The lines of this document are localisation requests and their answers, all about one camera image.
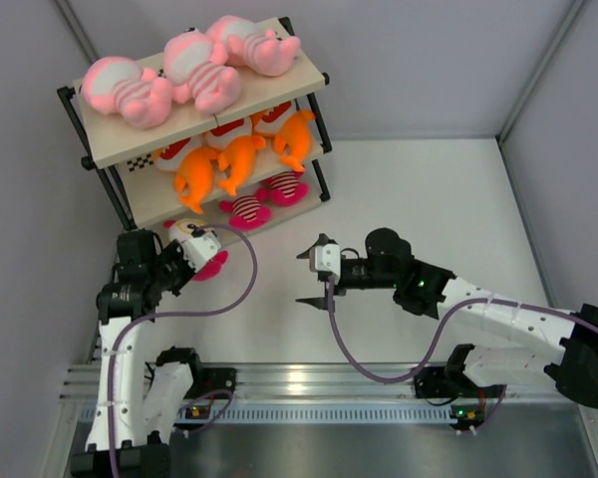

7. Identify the white panda plush front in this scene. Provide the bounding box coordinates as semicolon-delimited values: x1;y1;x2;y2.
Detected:
163;218;229;282

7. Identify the white panda plush with glasses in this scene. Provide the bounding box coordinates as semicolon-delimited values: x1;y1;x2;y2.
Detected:
260;171;310;207

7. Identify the white panda plush face down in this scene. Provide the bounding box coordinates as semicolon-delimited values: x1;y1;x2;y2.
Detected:
218;194;272;231

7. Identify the orange shark plush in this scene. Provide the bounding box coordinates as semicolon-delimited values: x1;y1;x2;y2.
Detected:
251;101;316;173
203;117;267;197
150;134;218;215

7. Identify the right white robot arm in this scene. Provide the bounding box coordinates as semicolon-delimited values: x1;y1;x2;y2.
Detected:
299;228;598;409

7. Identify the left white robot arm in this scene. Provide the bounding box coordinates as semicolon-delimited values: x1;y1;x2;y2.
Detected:
70;226;220;477

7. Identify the beige three-tier shelf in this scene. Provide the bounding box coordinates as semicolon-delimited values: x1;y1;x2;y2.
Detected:
58;18;331;230

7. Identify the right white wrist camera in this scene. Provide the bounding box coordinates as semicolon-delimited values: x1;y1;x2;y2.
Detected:
308;243;341;281

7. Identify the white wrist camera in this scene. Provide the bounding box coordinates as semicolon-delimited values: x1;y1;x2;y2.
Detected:
308;243;341;281
181;231;221;272

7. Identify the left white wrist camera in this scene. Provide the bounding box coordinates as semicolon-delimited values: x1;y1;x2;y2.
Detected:
181;231;221;272

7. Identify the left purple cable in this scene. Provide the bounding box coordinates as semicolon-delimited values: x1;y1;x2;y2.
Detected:
107;223;258;478

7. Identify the aluminium mounting rail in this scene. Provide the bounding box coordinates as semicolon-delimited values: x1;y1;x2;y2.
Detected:
59;362;570;403

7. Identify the white slotted cable duct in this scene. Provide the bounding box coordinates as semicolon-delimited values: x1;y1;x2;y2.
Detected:
79;401;484;425

